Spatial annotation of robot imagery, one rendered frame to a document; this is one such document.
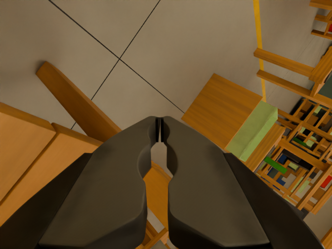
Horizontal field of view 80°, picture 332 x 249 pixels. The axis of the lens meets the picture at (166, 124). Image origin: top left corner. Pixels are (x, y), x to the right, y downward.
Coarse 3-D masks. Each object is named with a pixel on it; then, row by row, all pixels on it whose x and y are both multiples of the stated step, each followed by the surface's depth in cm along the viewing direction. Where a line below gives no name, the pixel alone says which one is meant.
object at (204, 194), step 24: (168, 120) 11; (168, 144) 9; (192, 144) 9; (168, 168) 10; (192, 168) 8; (216, 168) 8; (168, 192) 7; (192, 192) 7; (216, 192) 7; (240, 192) 7; (168, 216) 7; (192, 216) 6; (216, 216) 6; (240, 216) 6; (192, 240) 6; (216, 240) 5; (240, 240) 5; (264, 240) 5
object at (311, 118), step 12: (300, 108) 828; (324, 108) 826; (312, 120) 803; (324, 120) 785; (288, 132) 829; (300, 132) 804; (312, 132) 783; (312, 144) 778; (324, 144) 765; (300, 168) 769
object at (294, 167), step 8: (296, 144) 595; (312, 152) 573; (288, 160) 591; (272, 168) 612; (288, 168) 595; (296, 168) 584; (328, 176) 546; (272, 184) 597; (296, 184) 574; (304, 184) 565; (280, 192) 582; (320, 192) 547; (288, 200) 572
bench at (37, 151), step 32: (64, 96) 88; (0, 128) 25; (32, 128) 28; (64, 128) 35; (96, 128) 74; (0, 160) 28; (32, 160) 31; (64, 160) 35; (0, 192) 30; (32, 192) 34; (0, 224) 33
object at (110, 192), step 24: (144, 120) 11; (120, 144) 9; (144, 144) 9; (96, 168) 8; (120, 168) 8; (144, 168) 9; (72, 192) 7; (96, 192) 7; (120, 192) 7; (144, 192) 7; (72, 216) 6; (96, 216) 6; (120, 216) 6; (144, 216) 7; (48, 240) 5; (72, 240) 5; (96, 240) 5; (120, 240) 6
